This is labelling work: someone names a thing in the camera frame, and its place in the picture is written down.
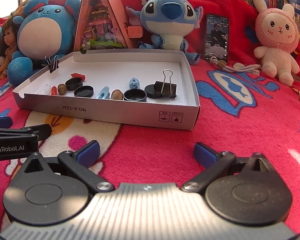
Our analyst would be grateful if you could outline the small brown acorn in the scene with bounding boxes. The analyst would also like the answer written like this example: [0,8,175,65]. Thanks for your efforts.
[57,83,67,95]

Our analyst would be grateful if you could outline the shallow black lid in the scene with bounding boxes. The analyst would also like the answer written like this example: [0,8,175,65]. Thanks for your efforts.
[74,85,94,98]

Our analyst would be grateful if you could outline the black round cap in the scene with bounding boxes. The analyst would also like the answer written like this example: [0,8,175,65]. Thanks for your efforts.
[123,88,147,102]
[144,84,163,99]
[65,77,83,91]

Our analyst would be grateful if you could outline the large brown acorn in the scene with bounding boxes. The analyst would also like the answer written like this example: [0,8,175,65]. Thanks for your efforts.
[110,89,124,100]

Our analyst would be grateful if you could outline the red cone piece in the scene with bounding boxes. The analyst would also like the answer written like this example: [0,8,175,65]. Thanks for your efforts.
[71,73,85,82]
[51,86,57,95]

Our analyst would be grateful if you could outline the large black binder clip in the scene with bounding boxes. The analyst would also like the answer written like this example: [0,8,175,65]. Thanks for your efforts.
[154,69,177,99]

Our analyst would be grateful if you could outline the light blue plastic clip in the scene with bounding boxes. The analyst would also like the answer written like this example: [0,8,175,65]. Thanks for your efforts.
[95,86,110,99]

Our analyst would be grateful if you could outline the red cartoon blanket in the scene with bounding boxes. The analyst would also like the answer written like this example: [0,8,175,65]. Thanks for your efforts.
[0,0,300,232]

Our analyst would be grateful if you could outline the black binder clip on box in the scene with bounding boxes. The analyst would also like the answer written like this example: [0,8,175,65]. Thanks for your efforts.
[45,55,59,73]

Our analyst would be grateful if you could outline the brown haired baby doll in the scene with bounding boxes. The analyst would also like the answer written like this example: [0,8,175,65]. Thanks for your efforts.
[0,16,19,80]

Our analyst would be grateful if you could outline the white cardboard box tray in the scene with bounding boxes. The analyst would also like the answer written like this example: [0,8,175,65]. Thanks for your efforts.
[13,49,200,130]

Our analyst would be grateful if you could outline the blue round mouse plush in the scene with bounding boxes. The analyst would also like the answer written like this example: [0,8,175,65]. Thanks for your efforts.
[7,0,81,86]

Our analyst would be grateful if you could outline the black smartphone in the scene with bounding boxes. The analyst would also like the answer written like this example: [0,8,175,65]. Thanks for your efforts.
[204,14,229,61]

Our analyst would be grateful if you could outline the pink triangular diorama house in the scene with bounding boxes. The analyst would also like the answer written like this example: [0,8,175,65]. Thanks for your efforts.
[74,0,142,52]

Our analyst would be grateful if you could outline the pink bunny plush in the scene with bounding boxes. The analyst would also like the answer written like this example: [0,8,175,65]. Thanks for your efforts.
[253,0,300,87]

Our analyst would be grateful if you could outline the blue Stitch plush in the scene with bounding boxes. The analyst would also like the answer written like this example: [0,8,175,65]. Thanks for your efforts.
[126,0,204,65]

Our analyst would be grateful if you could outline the beige phone lanyard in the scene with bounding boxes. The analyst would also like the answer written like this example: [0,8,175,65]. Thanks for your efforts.
[209,56,262,75]

